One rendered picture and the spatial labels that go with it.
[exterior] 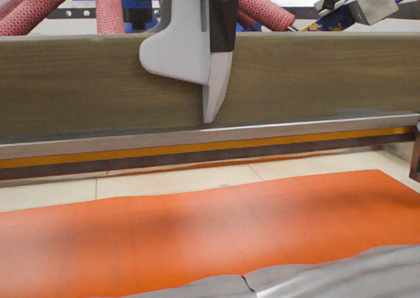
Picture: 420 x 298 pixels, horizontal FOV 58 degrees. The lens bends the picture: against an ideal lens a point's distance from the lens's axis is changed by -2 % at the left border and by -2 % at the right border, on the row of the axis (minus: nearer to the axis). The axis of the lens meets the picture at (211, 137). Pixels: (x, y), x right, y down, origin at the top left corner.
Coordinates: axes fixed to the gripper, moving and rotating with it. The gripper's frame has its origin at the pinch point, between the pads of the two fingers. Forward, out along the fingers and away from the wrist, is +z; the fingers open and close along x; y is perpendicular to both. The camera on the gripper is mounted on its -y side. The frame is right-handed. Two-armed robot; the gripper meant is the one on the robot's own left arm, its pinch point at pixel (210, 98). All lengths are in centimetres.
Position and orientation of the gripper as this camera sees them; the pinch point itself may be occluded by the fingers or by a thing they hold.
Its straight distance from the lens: 29.9
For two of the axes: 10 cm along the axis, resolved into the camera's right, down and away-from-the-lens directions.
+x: 2.6, 3.0, -9.2
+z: 0.0, 9.5, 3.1
